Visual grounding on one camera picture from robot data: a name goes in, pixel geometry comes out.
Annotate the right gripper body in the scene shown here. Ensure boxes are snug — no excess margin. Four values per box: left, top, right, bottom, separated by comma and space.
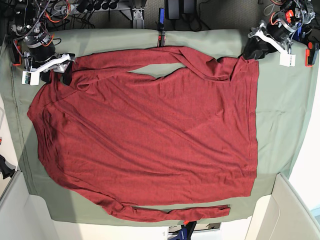
23, 43, 76, 75

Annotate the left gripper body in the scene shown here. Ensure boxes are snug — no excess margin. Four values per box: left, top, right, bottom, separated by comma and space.
248, 19, 298, 52

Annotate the red long-sleeve T-shirt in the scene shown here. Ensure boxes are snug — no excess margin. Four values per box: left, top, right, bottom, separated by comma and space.
27, 46, 259, 223

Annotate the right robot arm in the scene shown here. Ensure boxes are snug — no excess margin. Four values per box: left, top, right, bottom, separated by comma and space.
8, 0, 76, 86

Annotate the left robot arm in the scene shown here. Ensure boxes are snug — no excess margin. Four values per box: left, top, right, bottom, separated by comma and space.
242, 0, 316, 60

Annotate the orange black clamp left edge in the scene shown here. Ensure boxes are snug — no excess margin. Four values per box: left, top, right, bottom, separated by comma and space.
10, 41, 22, 66

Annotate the orange black clamp edge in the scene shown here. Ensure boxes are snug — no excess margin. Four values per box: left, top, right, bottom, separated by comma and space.
10, 41, 22, 66
305, 41, 320, 67

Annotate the orange black clamp right edge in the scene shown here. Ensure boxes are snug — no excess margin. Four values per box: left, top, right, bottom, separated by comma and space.
305, 41, 320, 67

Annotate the black power adapter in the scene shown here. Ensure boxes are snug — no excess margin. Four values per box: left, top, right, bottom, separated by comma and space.
164, 0, 197, 20

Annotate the blue black clamp top centre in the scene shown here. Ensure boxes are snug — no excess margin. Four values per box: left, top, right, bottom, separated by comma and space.
157, 8, 166, 47

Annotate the blue black clamp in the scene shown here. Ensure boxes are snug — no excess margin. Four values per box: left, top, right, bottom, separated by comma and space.
157, 8, 166, 47
169, 221, 197, 240

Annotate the black clamp far left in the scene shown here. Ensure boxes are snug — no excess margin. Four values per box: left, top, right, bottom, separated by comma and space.
0, 155, 16, 179

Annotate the white bin left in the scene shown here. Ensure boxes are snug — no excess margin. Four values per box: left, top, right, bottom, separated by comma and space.
0, 171, 59, 240

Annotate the white bin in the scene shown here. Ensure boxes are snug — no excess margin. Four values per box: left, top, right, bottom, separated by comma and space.
0, 171, 59, 240
245, 173, 320, 240

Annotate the white bin right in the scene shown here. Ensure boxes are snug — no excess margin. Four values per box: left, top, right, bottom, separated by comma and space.
245, 173, 320, 240

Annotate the blue black clamp bottom centre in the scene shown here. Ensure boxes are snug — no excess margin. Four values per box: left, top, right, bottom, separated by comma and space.
169, 221, 197, 240

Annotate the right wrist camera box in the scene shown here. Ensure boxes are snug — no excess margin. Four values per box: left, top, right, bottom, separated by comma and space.
21, 71, 40, 86

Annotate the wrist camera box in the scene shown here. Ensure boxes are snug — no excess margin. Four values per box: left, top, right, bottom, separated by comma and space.
21, 71, 40, 86
279, 53, 296, 67

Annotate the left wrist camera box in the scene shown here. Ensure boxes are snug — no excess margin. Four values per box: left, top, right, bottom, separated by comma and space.
279, 53, 296, 67

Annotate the grey looped cable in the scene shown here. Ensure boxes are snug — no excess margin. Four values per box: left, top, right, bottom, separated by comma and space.
264, 2, 276, 17

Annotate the grey metal table bracket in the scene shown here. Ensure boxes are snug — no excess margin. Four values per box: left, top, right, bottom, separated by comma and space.
131, 8, 145, 29

